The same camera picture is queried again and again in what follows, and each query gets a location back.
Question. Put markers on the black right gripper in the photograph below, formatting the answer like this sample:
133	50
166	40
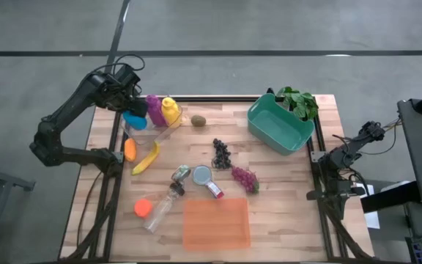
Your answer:
339	188

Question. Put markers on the silver mounting plate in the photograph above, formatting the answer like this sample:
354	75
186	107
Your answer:
119	157
317	156

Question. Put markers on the brown kiwi fruit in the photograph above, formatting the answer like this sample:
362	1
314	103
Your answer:
198	120

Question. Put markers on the black aluminium frame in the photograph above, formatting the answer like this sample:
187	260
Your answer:
225	98

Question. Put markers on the blue plastic bottle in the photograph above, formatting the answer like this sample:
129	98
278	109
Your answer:
135	122

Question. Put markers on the dark purple grape bunch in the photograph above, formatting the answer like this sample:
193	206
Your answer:
221	154

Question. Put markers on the clear bottle black cap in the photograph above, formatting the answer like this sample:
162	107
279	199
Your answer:
161	210

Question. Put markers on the teal plastic bin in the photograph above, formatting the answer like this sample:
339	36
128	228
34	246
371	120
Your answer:
277	126

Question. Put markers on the small green silver can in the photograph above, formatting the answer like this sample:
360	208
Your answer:
181	173

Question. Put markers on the white paper sheet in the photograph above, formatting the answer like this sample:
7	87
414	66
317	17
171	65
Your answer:
372	220

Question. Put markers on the yellow banana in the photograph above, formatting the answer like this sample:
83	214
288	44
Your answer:
146	161

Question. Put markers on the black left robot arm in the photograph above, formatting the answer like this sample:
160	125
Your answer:
61	117

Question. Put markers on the purple plastic bottle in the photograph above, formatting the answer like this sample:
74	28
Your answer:
156	111

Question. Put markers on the clear plastic container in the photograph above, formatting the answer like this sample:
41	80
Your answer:
145	136

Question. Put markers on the dark grey cart top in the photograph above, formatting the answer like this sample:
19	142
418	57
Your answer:
420	146

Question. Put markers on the yellow plastic bottle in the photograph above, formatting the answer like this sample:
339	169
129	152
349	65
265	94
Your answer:
170	111

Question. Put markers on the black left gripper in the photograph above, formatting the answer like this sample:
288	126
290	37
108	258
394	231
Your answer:
117	89

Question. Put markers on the red grape bunch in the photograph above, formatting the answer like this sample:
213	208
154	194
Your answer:
245	179

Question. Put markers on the translucent orange plastic box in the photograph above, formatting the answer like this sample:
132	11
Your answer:
216	225

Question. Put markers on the green leafy plant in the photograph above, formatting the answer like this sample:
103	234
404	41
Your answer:
300	102

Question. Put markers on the silver tin can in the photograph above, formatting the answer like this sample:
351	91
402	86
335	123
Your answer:
201	175

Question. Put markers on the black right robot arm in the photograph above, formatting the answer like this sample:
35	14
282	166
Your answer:
354	148

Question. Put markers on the orange round fruit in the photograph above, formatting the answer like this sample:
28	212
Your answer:
143	208

